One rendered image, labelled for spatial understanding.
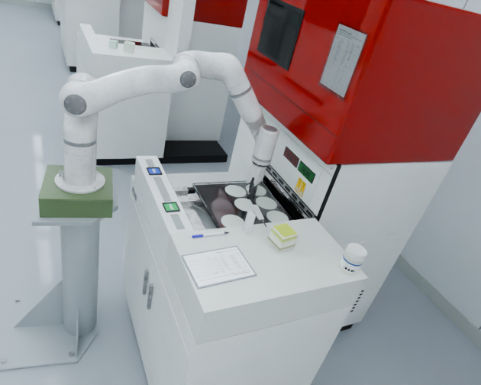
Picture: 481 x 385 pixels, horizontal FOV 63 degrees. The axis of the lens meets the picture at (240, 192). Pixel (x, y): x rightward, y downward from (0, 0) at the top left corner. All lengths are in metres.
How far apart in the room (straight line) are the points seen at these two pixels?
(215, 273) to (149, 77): 0.72
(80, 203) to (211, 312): 0.72
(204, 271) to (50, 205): 0.68
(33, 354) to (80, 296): 0.36
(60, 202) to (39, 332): 0.89
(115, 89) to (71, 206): 0.48
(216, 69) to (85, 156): 0.59
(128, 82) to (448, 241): 2.39
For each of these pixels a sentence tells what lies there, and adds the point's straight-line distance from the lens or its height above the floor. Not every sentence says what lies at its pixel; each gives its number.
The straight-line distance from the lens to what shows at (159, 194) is 1.56.
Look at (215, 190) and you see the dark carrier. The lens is 1.76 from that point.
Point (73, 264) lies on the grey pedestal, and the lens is 1.90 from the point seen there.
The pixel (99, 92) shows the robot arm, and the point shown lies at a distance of 1.46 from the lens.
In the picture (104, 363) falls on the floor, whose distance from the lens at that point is 2.19.
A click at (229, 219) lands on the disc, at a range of 1.60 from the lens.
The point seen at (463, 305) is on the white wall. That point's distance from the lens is 3.13.
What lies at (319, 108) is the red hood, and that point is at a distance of 1.55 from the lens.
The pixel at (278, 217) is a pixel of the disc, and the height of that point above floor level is 0.90.
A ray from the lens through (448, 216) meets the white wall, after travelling 3.06.
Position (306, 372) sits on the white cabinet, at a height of 0.42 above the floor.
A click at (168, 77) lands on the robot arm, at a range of 1.42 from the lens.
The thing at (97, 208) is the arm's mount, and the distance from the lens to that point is 1.62.
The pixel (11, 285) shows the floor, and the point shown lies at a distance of 2.57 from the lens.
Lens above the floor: 1.83
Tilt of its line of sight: 32 degrees down
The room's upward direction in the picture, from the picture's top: 15 degrees clockwise
